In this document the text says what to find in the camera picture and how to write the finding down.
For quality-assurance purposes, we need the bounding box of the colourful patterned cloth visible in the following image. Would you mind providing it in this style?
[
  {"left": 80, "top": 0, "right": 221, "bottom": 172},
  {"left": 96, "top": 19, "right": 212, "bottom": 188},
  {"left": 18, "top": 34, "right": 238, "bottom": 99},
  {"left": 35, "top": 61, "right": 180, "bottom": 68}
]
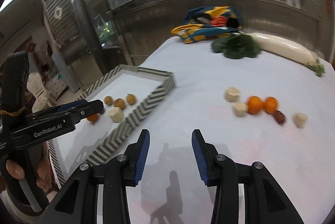
[{"left": 170, "top": 6, "right": 243, "bottom": 44}]

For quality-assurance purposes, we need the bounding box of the dark green leafy vegetable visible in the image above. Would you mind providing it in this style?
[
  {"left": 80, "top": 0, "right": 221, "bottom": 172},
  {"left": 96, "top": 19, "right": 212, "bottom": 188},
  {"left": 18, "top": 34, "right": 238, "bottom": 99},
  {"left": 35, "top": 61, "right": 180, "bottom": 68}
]
[{"left": 211, "top": 34, "right": 262, "bottom": 60}]

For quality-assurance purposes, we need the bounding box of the long white radish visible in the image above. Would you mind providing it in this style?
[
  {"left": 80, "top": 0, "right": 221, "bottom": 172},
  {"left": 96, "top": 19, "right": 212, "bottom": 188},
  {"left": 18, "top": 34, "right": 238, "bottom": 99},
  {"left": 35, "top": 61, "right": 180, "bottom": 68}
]
[{"left": 249, "top": 33, "right": 325, "bottom": 77}]

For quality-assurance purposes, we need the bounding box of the small orange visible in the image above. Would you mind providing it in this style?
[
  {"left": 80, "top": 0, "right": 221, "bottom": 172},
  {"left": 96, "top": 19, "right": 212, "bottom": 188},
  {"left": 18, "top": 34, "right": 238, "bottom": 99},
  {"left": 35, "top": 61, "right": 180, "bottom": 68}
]
[{"left": 86, "top": 114, "right": 99, "bottom": 122}]

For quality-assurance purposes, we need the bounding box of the white yam piece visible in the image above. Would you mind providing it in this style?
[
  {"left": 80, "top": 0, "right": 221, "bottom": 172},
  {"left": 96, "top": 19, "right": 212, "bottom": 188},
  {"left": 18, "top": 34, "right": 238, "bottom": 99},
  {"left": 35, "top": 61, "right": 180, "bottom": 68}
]
[
  {"left": 233, "top": 102, "right": 248, "bottom": 117},
  {"left": 224, "top": 87, "right": 241, "bottom": 102},
  {"left": 293, "top": 112, "right": 308, "bottom": 129}
]

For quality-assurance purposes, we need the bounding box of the white ornate chair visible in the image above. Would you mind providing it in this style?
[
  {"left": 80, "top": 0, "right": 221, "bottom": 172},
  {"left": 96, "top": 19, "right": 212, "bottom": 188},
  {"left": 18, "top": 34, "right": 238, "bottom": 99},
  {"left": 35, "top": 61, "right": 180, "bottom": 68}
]
[{"left": 27, "top": 72, "right": 56, "bottom": 113}]

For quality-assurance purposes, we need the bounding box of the large white yam chunk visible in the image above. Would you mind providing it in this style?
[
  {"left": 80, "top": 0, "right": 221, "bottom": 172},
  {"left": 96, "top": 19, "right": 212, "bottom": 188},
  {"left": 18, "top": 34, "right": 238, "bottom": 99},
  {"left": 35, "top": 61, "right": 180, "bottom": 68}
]
[{"left": 108, "top": 107, "right": 124, "bottom": 123}]

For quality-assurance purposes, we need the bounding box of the orange mandarin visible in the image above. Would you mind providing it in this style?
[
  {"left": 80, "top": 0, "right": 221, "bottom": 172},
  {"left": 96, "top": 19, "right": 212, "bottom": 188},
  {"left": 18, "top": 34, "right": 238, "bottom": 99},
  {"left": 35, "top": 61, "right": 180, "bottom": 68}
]
[
  {"left": 246, "top": 96, "right": 263, "bottom": 115},
  {"left": 263, "top": 97, "right": 279, "bottom": 115}
]

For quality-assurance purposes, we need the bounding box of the small tan longan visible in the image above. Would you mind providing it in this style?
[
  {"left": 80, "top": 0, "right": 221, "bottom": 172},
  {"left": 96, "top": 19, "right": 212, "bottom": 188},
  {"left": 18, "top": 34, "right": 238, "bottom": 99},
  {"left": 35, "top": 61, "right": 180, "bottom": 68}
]
[{"left": 104, "top": 96, "right": 113, "bottom": 106}]

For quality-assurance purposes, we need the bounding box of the red jujube date back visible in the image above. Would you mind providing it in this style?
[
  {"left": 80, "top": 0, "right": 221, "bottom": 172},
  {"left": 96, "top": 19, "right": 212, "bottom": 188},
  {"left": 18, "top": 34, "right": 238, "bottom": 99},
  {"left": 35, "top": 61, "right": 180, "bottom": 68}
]
[{"left": 273, "top": 110, "right": 286, "bottom": 125}]

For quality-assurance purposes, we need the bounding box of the person's hand holding gripper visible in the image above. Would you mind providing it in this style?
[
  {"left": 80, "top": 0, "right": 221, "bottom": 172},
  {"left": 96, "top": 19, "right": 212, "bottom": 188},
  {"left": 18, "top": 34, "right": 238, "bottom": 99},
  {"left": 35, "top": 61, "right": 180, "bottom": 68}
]
[{"left": 6, "top": 143, "right": 52, "bottom": 193}]

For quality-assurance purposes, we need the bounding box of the chevron striped white tray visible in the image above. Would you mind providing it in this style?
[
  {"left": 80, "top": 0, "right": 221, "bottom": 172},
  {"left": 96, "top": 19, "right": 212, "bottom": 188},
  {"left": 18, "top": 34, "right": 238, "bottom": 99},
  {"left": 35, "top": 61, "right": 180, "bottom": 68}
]
[{"left": 49, "top": 65, "right": 175, "bottom": 187}]

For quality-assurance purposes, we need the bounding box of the white tablecloth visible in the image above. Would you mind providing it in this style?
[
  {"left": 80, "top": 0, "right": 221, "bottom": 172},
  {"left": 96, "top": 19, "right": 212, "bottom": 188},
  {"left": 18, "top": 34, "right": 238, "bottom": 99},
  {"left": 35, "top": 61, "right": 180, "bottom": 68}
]
[{"left": 52, "top": 35, "right": 335, "bottom": 224}]

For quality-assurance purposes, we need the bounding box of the tan longan fruit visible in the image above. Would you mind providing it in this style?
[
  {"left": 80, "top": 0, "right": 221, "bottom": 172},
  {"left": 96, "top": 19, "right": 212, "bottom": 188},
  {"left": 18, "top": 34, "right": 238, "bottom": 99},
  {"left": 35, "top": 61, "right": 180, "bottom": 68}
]
[
  {"left": 113, "top": 98, "right": 126, "bottom": 110},
  {"left": 125, "top": 94, "right": 137, "bottom": 106}
]

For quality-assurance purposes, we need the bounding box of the white yam piece top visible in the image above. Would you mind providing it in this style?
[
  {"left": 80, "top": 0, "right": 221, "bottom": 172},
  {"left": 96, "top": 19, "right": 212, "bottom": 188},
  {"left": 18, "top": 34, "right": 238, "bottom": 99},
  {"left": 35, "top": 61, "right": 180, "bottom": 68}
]
[{"left": 224, "top": 87, "right": 241, "bottom": 102}]

